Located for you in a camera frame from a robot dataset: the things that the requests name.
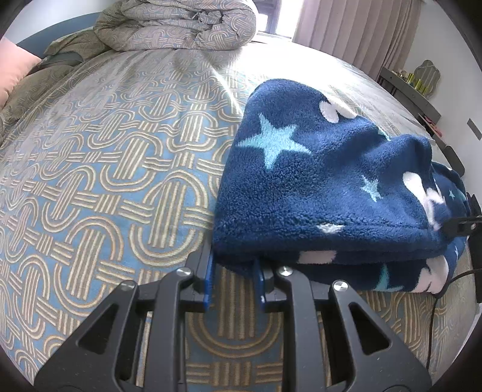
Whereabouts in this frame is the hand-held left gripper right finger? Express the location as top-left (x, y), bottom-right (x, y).
top-left (254, 260), bottom-right (434, 392)

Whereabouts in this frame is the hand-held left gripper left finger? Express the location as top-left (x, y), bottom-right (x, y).
top-left (34, 250), bottom-right (218, 392)

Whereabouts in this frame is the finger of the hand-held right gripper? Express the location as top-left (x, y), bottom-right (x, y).
top-left (466, 192), bottom-right (482, 218)
top-left (442, 213), bottom-right (482, 238)

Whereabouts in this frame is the navy star fleece blanket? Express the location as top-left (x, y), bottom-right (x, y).
top-left (211, 78), bottom-right (472, 294)

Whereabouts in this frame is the dark chair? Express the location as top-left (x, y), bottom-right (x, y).
top-left (444, 145), bottom-right (466, 179)

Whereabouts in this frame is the pink item on desk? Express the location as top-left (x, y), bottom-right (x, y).
top-left (423, 115), bottom-right (442, 135)

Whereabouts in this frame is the grey desk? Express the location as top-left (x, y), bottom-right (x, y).
top-left (378, 66), bottom-right (443, 126)

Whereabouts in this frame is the cloud-shaped mirror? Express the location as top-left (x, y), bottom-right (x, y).
top-left (414, 59), bottom-right (441, 100)

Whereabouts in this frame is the bed with patterned bedsheet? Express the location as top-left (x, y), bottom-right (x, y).
top-left (0, 23), bottom-right (473, 392)

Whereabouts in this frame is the beige curtain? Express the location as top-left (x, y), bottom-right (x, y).
top-left (293, 0), bottom-right (427, 82)

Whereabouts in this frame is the grey folded duvet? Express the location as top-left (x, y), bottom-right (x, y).
top-left (94, 0), bottom-right (258, 52)

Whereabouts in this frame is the dark-framed window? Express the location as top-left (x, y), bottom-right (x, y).
top-left (259, 0), bottom-right (306, 39)

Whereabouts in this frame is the pink pillow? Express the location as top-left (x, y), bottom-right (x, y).
top-left (0, 38), bottom-right (42, 108)

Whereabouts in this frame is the blue bed headboard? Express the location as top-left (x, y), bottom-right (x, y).
top-left (17, 12), bottom-right (103, 58)

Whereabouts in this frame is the black cable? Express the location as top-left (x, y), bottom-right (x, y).
top-left (425, 268), bottom-right (480, 372)

